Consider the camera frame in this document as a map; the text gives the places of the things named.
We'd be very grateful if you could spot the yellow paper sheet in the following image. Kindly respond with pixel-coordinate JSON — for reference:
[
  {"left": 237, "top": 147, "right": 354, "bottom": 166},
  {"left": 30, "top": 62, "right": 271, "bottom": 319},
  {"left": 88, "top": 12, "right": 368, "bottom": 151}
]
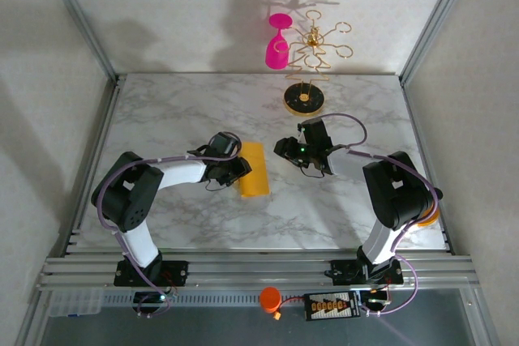
[{"left": 236, "top": 141, "right": 272, "bottom": 199}]

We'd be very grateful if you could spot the pink plastic wine glass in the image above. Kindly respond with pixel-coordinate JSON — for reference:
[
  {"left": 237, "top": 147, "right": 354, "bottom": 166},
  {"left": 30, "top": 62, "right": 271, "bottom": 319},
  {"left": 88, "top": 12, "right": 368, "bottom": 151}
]
[{"left": 264, "top": 13, "right": 294, "bottom": 70}]

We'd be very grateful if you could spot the orange round push button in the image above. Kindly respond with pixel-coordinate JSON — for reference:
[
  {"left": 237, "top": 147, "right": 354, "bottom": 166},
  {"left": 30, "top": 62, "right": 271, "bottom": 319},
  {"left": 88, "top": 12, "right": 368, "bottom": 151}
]
[{"left": 259, "top": 286, "right": 282, "bottom": 314}]

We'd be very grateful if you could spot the orange plastic wine glass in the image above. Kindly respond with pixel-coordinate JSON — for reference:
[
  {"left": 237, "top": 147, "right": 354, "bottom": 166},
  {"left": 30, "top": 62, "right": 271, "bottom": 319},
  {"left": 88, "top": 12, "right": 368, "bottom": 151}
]
[{"left": 417, "top": 187, "right": 444, "bottom": 229}]

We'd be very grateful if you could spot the small black controller box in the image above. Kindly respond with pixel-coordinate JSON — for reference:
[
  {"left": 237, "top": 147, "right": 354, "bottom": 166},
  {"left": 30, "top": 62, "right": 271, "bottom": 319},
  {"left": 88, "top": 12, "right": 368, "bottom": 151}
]
[
  {"left": 132, "top": 291, "right": 170, "bottom": 311},
  {"left": 362, "top": 289, "right": 391, "bottom": 310}
]

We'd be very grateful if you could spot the black power distribution board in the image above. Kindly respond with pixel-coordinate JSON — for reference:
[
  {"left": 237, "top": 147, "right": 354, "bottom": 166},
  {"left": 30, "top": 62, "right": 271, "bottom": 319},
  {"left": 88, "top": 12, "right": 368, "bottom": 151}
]
[{"left": 303, "top": 290, "right": 362, "bottom": 322}]

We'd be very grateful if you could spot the clear plastic organizer box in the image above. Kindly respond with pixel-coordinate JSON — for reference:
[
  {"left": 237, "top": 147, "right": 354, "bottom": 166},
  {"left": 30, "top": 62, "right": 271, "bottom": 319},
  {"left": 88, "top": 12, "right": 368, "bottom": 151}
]
[{"left": 47, "top": 288, "right": 103, "bottom": 318}]

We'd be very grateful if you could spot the gold wire glass rack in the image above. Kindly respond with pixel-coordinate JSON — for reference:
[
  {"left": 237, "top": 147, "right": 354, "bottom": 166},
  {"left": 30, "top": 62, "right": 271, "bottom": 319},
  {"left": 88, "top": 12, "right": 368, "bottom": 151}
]
[{"left": 282, "top": 9, "right": 354, "bottom": 117}]

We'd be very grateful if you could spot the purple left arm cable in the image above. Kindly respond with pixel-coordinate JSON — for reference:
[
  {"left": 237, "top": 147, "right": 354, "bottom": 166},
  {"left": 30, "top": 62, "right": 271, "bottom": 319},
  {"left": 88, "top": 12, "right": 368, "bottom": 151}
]
[{"left": 98, "top": 131, "right": 243, "bottom": 318}]

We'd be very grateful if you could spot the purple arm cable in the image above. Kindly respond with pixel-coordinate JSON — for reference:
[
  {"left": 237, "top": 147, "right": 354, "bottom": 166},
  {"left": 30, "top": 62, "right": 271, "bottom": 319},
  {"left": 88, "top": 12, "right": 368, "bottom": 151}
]
[
  {"left": 320, "top": 113, "right": 444, "bottom": 318},
  {"left": 98, "top": 131, "right": 243, "bottom": 318}
]

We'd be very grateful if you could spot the aluminium mounting rail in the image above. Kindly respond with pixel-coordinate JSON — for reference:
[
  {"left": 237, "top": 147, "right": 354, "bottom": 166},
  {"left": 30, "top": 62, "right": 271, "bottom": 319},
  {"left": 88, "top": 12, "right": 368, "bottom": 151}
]
[{"left": 38, "top": 254, "right": 482, "bottom": 293}]

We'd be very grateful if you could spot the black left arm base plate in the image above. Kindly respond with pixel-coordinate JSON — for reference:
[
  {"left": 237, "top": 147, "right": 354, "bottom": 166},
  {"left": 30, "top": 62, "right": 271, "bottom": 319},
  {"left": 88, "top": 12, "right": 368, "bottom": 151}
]
[{"left": 113, "top": 258, "right": 190, "bottom": 287}]

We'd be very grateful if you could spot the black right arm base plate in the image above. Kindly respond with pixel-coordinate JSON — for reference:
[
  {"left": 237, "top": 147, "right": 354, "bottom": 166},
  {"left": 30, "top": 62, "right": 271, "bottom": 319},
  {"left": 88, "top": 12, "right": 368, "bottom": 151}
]
[{"left": 330, "top": 258, "right": 405, "bottom": 286}]

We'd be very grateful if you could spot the grey slotted cable duct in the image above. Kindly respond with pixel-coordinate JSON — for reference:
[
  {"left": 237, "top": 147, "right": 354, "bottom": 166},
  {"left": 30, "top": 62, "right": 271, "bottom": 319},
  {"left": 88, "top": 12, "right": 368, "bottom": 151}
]
[{"left": 101, "top": 293, "right": 309, "bottom": 307}]

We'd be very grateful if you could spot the red wire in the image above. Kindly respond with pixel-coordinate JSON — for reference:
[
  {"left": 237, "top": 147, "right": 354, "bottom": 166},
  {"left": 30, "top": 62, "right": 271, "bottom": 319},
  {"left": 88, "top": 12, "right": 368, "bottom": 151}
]
[{"left": 278, "top": 296, "right": 309, "bottom": 314}]

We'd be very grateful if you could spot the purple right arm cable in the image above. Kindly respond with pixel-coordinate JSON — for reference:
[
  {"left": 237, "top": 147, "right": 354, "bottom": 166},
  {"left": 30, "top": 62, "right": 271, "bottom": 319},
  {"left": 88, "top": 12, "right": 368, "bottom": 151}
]
[{"left": 320, "top": 113, "right": 444, "bottom": 318}]

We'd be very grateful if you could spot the aluminium frame post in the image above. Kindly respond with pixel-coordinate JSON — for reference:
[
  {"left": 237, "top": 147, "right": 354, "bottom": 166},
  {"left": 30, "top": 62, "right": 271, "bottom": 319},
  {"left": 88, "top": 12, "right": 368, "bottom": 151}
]
[
  {"left": 399, "top": 0, "right": 475, "bottom": 86},
  {"left": 38, "top": 0, "right": 122, "bottom": 88}
]

